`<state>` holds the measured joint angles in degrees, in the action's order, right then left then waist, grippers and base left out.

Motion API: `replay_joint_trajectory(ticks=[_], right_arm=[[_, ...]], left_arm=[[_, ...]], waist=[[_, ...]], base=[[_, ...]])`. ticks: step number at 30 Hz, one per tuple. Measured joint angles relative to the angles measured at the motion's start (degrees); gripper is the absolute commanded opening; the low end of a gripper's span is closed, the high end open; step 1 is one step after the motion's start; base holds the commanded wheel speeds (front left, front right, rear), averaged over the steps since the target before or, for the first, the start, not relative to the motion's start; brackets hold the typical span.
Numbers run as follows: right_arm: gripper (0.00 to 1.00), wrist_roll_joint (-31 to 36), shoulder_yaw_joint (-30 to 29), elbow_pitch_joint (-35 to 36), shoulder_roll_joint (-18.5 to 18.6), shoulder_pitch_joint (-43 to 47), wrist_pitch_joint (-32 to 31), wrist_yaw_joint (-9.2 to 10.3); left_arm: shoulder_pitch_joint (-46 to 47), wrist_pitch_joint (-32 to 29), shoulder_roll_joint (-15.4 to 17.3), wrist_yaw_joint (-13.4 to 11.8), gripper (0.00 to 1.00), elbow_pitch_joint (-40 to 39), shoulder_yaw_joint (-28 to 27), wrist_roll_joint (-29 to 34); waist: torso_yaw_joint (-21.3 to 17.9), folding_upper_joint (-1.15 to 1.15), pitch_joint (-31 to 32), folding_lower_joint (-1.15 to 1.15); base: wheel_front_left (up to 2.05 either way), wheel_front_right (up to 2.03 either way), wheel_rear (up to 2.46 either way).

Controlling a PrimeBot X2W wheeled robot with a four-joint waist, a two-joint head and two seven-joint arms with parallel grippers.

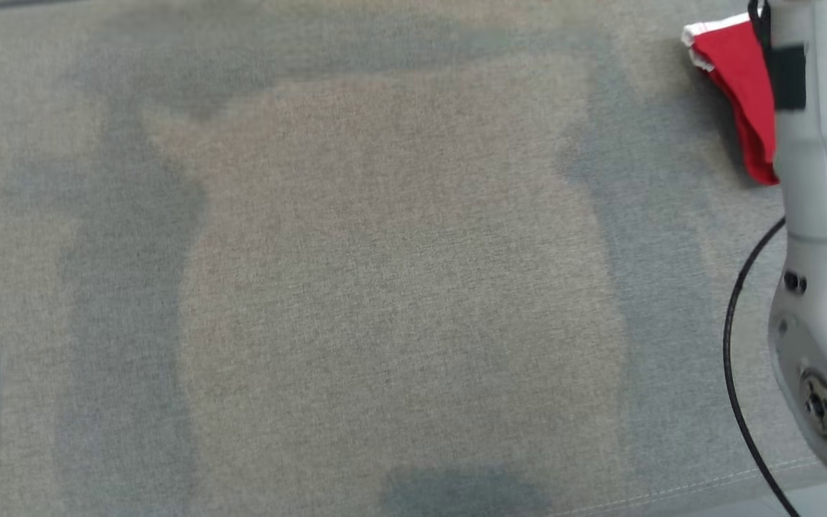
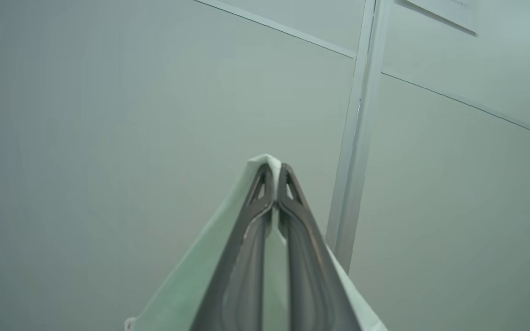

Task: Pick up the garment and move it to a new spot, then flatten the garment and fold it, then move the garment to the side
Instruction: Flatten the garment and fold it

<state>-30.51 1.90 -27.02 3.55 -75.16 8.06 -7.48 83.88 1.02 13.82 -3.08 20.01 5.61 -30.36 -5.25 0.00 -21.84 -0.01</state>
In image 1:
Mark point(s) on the red and white sports shirt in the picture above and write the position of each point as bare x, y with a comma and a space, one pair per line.
744, 72

